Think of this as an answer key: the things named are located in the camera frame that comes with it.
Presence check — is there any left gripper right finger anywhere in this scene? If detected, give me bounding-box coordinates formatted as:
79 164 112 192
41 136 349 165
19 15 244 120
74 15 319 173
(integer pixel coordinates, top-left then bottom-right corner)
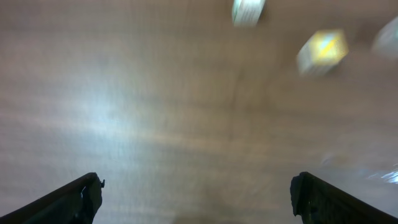
290 172 397 224

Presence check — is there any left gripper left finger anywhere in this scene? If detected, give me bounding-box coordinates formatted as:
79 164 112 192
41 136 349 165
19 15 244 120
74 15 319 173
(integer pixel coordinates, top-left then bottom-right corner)
1 172 105 224

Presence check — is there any yellow top block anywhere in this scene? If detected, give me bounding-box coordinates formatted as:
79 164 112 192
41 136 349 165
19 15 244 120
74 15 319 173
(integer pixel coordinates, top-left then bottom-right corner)
296 29 349 76

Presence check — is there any white block dotted left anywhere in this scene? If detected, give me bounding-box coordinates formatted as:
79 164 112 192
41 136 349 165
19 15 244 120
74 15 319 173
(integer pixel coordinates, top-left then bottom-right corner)
372 17 397 60

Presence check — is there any green Z block lower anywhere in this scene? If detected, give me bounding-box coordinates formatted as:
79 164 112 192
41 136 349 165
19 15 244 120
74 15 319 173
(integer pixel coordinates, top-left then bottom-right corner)
232 0 266 27

